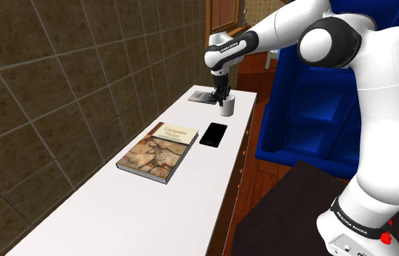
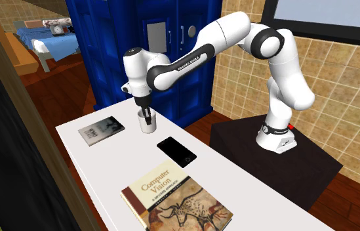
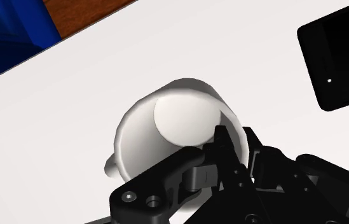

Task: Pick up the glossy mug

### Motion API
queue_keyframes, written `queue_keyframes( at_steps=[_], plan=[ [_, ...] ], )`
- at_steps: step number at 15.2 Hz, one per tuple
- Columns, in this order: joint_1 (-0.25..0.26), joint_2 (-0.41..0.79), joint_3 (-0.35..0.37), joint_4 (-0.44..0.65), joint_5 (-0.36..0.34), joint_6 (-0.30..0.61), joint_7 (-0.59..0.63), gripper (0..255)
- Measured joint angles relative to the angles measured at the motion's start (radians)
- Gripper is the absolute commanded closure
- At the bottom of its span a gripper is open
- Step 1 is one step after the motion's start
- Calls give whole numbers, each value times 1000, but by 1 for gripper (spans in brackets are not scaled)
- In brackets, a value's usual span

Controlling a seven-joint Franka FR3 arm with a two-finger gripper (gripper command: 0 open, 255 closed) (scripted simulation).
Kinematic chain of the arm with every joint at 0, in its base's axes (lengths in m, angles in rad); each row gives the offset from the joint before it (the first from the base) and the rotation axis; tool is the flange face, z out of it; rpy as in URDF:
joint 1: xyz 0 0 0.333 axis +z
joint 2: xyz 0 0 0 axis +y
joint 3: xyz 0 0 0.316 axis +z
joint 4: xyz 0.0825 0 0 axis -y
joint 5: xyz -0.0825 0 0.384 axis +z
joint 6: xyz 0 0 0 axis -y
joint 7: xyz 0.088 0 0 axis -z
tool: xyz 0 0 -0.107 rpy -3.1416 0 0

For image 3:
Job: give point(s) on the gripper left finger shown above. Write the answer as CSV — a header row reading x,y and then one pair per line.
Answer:
x,y
161,183

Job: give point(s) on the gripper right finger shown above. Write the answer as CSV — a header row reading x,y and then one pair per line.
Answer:
x,y
288,173

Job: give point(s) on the white mug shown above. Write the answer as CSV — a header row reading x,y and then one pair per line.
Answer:
x,y
140,136

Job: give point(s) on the black flat rectangular block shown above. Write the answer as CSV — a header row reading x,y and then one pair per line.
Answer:
x,y
344,56

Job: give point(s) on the blue furniture piece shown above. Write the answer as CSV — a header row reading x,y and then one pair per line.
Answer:
x,y
3,31

